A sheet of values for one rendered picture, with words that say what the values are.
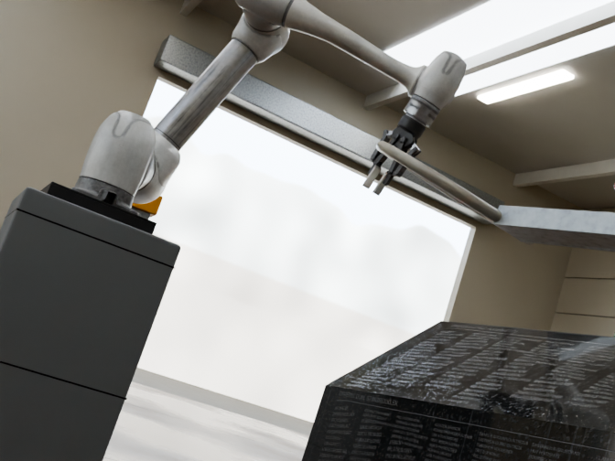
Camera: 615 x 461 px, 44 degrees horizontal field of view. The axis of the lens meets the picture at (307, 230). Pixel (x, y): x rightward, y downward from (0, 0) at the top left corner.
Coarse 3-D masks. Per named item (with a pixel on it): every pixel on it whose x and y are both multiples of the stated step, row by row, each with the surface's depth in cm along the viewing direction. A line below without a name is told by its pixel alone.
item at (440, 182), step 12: (384, 144) 197; (396, 156) 190; (408, 156) 187; (408, 168) 187; (420, 168) 184; (432, 180) 183; (444, 180) 182; (444, 192) 227; (456, 192) 181; (468, 192) 181; (468, 204) 181; (480, 204) 181; (480, 216) 224; (492, 216) 182
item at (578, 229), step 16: (512, 208) 181; (528, 208) 178; (496, 224) 183; (512, 224) 179; (528, 224) 176; (544, 224) 173; (560, 224) 170; (576, 224) 167; (592, 224) 164; (608, 224) 161; (528, 240) 187; (544, 240) 182; (560, 240) 177; (576, 240) 173; (592, 240) 169; (608, 240) 165
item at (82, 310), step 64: (0, 256) 176; (64, 256) 182; (128, 256) 188; (0, 320) 175; (64, 320) 181; (128, 320) 188; (0, 384) 175; (64, 384) 181; (128, 384) 187; (0, 448) 174; (64, 448) 180
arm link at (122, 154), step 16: (128, 112) 206; (112, 128) 202; (128, 128) 203; (144, 128) 205; (96, 144) 202; (112, 144) 200; (128, 144) 202; (144, 144) 204; (96, 160) 200; (112, 160) 200; (128, 160) 201; (144, 160) 205; (80, 176) 203; (96, 176) 199; (112, 176) 199; (128, 176) 202; (144, 176) 209; (128, 192) 203
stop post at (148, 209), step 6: (156, 198) 301; (162, 198) 302; (132, 204) 297; (138, 204) 298; (144, 204) 299; (150, 204) 300; (156, 204) 300; (138, 210) 300; (144, 210) 299; (150, 210) 299; (156, 210) 300; (144, 216) 300; (150, 216) 308
